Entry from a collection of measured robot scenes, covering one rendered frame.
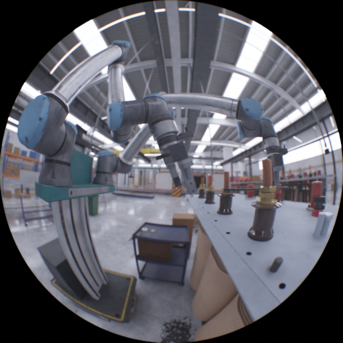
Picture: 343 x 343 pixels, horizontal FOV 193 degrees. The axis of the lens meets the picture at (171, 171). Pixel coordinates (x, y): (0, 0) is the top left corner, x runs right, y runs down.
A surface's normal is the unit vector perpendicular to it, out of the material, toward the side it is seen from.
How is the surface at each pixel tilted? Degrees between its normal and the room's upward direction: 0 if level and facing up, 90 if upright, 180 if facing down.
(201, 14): 180
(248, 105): 92
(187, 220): 90
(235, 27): 174
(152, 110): 116
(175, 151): 97
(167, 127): 97
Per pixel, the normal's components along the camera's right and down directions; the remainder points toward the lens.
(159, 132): -0.37, 0.23
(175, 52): -0.04, 0.99
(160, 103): 0.48, -0.11
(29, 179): 1.00, 0.03
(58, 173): 0.90, -0.34
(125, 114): 0.59, 0.44
